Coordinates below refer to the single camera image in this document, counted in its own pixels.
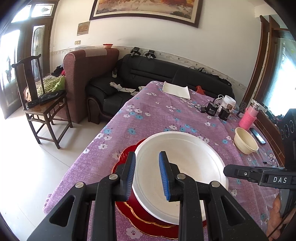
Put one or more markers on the bottle with pink knit sleeve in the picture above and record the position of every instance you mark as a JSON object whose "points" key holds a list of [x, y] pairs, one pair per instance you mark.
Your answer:
{"points": [[247, 119]]}

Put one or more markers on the wooden glass door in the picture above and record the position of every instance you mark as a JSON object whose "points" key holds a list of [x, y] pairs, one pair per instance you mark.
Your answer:
{"points": [[39, 46]]}

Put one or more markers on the white plastic jar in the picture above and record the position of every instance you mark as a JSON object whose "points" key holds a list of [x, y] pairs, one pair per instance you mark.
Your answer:
{"points": [[229, 100]]}

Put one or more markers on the red plastic bag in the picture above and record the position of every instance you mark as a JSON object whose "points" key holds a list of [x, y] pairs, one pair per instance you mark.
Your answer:
{"points": [[200, 90]]}

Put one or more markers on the small red gold-rimmed plate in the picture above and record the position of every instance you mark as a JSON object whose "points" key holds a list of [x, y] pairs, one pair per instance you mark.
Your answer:
{"points": [[140, 212]]}

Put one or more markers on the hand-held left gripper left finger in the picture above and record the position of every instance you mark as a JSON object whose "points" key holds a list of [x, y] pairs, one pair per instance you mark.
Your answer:
{"points": [[129, 178]]}

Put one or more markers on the person's right hand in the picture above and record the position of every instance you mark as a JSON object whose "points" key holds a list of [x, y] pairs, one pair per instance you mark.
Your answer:
{"points": [[275, 222]]}

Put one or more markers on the dark wooden chair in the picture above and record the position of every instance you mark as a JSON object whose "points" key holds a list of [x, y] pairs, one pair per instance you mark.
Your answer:
{"points": [[30, 78]]}

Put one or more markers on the black battery charger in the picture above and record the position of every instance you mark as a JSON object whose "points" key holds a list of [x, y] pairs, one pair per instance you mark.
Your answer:
{"points": [[212, 109]]}

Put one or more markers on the brown fabric armchair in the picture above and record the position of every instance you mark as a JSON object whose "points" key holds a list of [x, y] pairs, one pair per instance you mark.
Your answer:
{"points": [[78, 76]]}

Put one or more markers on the purple floral tablecloth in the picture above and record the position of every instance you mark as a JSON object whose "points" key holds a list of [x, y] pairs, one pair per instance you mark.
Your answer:
{"points": [[161, 120]]}

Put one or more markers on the dark boxy motor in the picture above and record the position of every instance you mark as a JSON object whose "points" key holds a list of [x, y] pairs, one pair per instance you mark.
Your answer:
{"points": [[224, 113]]}

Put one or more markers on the black bag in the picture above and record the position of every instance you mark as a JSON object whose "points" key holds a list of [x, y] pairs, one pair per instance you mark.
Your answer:
{"points": [[48, 97]]}

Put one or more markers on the dark wooden cabinet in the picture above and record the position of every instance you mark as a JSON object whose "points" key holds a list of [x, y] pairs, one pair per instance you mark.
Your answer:
{"points": [[263, 58]]}

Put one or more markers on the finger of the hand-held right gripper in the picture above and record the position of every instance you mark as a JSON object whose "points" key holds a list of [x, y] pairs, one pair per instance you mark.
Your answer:
{"points": [[240, 172]]}

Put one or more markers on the black leather sofa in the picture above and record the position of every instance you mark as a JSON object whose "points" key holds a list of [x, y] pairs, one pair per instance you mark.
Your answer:
{"points": [[150, 69]]}

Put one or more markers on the eyeglasses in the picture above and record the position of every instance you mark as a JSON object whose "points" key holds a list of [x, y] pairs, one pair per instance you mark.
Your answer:
{"points": [[268, 162]]}

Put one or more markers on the framed wall painting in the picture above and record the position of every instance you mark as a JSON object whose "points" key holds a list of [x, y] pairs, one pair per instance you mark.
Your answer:
{"points": [[143, 9]]}

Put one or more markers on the white glove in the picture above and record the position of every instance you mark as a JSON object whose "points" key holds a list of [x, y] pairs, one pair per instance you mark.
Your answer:
{"points": [[116, 86]]}

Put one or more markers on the cream plastic bowl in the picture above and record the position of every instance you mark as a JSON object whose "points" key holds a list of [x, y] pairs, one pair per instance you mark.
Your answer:
{"points": [[245, 141]]}

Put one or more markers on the black smartphone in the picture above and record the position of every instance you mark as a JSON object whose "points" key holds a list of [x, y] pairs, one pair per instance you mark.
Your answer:
{"points": [[257, 135]]}

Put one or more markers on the black spare gripper device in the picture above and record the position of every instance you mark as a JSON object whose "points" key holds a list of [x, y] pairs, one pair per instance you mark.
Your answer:
{"points": [[135, 51], [151, 54]]}

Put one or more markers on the small wall plaque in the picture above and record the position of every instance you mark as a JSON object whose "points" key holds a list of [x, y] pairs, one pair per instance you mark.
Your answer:
{"points": [[83, 28]]}

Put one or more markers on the large red glass plate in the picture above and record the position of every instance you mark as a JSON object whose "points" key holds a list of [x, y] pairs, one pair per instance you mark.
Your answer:
{"points": [[143, 230]]}

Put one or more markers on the large white bowl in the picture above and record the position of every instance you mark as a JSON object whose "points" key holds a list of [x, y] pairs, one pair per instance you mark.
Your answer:
{"points": [[192, 157]]}

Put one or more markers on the green patterned cloth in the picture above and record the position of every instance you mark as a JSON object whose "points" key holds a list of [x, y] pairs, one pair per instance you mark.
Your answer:
{"points": [[54, 83]]}

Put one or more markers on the small black power adapter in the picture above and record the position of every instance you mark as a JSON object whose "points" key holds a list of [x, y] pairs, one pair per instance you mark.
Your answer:
{"points": [[202, 109]]}

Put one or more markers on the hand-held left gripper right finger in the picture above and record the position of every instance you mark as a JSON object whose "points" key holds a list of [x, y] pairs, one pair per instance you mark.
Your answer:
{"points": [[164, 178]]}

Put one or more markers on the small red dish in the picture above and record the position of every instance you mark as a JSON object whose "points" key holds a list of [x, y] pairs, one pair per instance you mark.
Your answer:
{"points": [[108, 45]]}

